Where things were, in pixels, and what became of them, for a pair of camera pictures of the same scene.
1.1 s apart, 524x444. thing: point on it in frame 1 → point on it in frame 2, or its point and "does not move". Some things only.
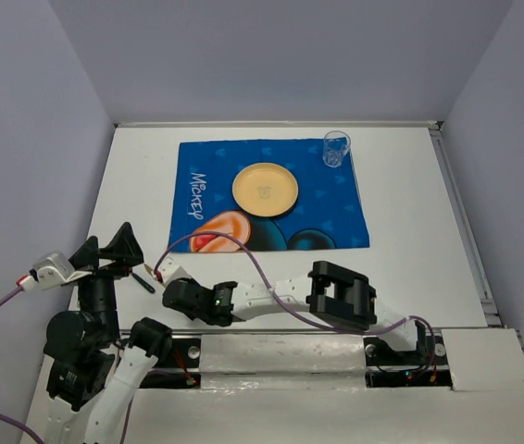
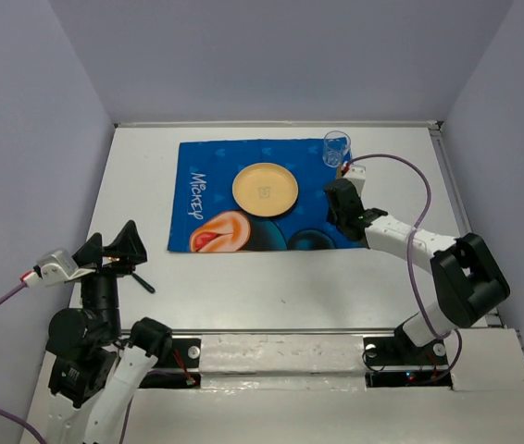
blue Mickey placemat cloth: (281, 194) does not move
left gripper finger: (86, 255) does not move
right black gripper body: (203, 315) → (331, 217)
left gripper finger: (125, 247) does not move
